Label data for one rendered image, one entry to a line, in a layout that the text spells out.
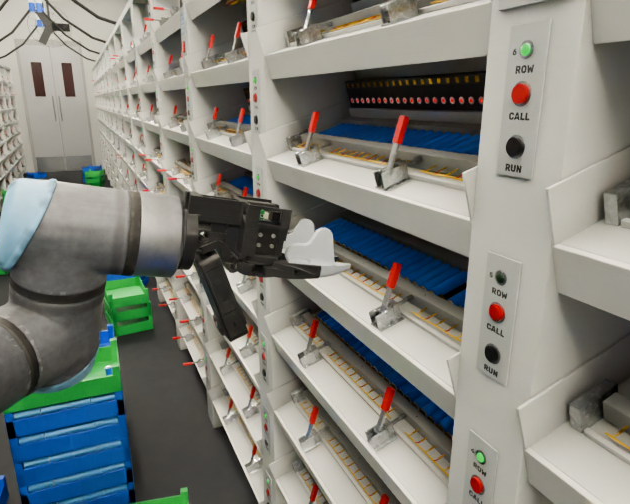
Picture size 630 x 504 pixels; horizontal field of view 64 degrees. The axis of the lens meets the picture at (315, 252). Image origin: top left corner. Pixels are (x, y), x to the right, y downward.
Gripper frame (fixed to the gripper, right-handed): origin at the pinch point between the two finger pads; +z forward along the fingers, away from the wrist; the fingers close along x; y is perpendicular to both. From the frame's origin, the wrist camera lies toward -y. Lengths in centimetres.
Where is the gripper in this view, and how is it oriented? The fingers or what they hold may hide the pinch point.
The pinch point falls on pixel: (333, 267)
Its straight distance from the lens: 65.4
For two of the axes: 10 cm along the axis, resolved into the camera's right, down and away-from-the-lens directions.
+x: -4.2, -2.6, 8.7
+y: 1.8, -9.6, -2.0
